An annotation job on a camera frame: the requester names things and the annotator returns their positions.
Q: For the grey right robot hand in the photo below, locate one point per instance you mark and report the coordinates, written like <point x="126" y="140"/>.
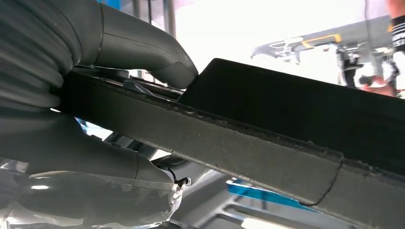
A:
<point x="79" y="164"/>

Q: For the person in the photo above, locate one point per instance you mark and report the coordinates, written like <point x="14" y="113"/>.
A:
<point x="398" y="34"/>

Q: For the blue metal rack frame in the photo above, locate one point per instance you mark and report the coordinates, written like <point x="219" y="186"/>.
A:
<point x="262" y="194"/>

